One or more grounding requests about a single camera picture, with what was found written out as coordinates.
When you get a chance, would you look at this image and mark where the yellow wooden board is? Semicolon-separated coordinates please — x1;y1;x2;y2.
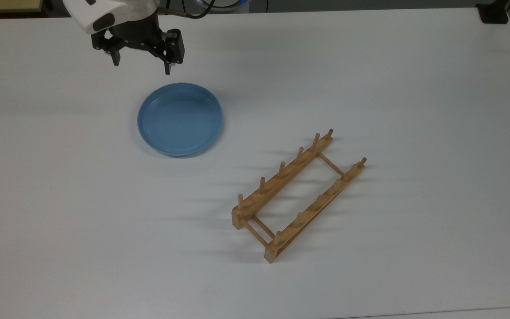
0;0;44;14

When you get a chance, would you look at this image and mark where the blue round plate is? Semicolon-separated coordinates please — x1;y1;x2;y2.
137;82;224;157

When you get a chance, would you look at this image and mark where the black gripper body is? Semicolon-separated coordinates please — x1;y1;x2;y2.
91;13;185;65

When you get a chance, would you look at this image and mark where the wooden plate rack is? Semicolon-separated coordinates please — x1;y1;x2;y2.
232;128;367;264

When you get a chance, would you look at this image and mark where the black table clamp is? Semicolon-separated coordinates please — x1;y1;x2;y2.
476;0;510;24

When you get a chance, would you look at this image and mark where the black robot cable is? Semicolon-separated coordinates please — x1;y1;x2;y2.
165;0;216;19

